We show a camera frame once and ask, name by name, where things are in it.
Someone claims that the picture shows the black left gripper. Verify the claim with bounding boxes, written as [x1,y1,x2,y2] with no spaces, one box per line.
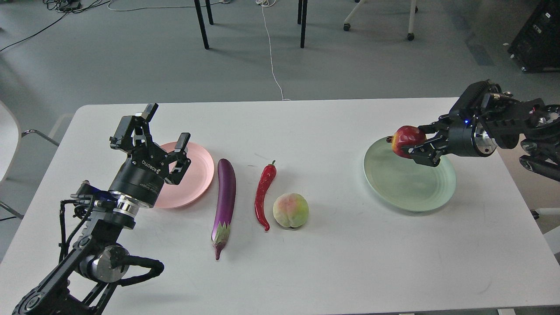
[108,103,191,208]

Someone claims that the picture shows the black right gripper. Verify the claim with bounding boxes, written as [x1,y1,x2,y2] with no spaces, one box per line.
[402,115,497,167]

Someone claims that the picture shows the red pomegranate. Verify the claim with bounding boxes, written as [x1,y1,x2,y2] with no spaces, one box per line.
[385,126,427,159]

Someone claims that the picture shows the purple eggplant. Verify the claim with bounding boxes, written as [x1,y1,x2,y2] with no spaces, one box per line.
[211,159,237,261]

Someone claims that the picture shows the red chili pepper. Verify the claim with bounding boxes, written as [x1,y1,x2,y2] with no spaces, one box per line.
[254,160,277,231]

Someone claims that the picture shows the green pink peach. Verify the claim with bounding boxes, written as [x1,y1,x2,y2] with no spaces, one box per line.
[273,193,309,228]

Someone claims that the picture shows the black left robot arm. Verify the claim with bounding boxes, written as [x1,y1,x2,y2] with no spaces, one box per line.
[12,103,191,315]

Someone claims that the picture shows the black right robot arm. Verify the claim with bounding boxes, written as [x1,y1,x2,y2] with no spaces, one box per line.
[395,80,560,181]

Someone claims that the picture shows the pink plate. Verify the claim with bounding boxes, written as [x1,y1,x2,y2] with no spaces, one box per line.
[154,142,215,209]

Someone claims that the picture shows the green plate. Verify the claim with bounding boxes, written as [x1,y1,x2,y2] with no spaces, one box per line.
[363,138,457,213]

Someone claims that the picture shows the black equipment case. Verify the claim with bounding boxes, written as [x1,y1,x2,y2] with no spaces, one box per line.
[507,0,560,73]

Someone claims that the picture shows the white wheeled chair base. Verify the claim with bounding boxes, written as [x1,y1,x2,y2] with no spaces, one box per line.
[342,0,418,42]

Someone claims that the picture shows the white chair at left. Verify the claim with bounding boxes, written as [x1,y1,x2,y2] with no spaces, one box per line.
[0,101,60,219]

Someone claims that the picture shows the black table leg left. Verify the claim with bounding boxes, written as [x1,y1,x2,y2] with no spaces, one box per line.
[194,0,214,50]

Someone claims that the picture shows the black table leg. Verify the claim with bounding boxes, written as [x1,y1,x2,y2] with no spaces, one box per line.
[297,0,308,49]
[194,0,214,50]

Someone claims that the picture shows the black table leg right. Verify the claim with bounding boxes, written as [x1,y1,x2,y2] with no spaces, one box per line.
[297,0,308,49]

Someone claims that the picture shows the black floor cables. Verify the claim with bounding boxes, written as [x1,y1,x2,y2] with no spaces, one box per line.
[0,0,112,54]

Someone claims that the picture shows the white floor cable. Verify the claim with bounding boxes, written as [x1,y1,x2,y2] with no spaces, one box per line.
[255,0,291,102]

